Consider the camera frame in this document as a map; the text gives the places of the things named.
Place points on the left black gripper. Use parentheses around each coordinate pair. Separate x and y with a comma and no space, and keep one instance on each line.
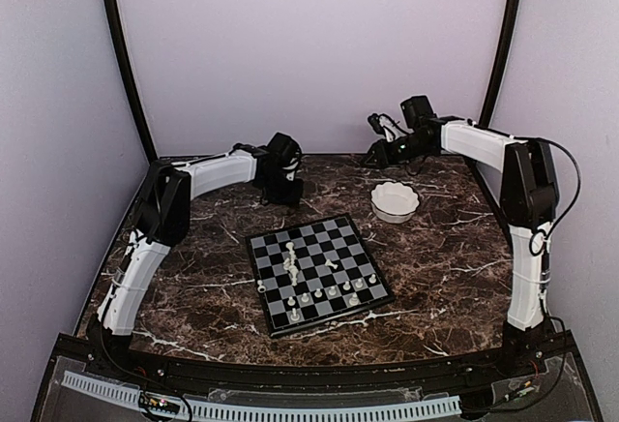
(292,200)

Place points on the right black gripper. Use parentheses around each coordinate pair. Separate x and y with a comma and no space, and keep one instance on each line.
(384,157)

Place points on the white chess king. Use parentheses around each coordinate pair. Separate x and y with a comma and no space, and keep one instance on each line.
(291,250)

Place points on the white chess queen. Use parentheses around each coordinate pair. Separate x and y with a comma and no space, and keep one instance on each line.
(294,276)

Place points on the black and white chessboard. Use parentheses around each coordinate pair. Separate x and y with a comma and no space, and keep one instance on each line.
(335,238)

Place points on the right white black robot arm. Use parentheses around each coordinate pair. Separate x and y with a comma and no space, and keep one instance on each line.
(529,191)

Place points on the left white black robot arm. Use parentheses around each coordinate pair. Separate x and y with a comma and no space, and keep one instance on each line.
(161,215)

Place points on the white scalloped bowl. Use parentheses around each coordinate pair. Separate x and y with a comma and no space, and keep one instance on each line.
(394,202)

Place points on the left black frame post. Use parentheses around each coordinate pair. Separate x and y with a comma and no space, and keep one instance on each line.
(124,63)

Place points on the black frame post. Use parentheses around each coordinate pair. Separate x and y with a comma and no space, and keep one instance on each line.
(499,65)
(124,63)

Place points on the right black frame post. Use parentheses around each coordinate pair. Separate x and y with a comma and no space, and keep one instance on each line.
(499,65)

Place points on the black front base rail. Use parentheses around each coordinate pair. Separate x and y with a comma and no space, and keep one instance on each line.
(198,377)

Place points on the white slotted cable duct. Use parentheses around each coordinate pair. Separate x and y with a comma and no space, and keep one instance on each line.
(232,405)

